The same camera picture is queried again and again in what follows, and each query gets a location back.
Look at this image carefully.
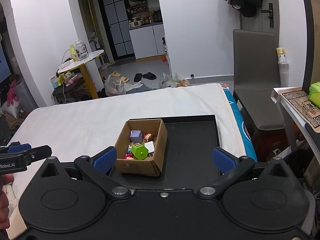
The magenta dinosaur figurine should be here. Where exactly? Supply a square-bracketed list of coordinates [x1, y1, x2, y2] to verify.
[124, 153, 135, 160]

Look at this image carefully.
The green cube toy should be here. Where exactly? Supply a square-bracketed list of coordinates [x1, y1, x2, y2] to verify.
[131, 143, 148, 160]

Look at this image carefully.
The brown cardboard box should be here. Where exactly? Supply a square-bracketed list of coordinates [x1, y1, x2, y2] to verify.
[115, 119, 168, 176]

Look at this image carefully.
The purple cube toy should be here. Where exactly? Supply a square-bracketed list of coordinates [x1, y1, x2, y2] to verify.
[130, 130, 144, 144]

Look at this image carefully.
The white power adapter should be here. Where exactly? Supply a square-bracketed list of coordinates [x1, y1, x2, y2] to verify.
[144, 141, 155, 154]

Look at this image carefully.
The brown hair doll figurine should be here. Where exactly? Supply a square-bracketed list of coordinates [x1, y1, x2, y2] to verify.
[144, 133, 154, 142]

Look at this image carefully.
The left hand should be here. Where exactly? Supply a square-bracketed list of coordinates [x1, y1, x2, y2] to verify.
[0, 174, 14, 230]

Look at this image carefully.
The black tray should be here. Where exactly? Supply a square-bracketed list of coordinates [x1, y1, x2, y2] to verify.
[110, 115, 220, 190]

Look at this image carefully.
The white table cloth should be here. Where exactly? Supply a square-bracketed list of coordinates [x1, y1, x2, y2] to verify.
[4, 82, 249, 239]

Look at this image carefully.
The white plastic bag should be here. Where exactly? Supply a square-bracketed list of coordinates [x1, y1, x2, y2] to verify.
[104, 75, 126, 97]

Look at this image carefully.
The white side desk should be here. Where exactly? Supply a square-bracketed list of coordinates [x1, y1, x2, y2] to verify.
[271, 87, 319, 163]

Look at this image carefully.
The yellow slippers pair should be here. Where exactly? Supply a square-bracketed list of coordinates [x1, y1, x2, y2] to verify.
[111, 72, 130, 83]

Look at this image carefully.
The grey chair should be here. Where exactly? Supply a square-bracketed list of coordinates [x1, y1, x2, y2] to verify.
[233, 29, 284, 131]

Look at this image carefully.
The black slippers pair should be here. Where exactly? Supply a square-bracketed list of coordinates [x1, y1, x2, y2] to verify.
[134, 72, 157, 82]

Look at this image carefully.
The round white side table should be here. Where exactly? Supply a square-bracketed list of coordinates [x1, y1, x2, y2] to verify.
[57, 50, 104, 99]

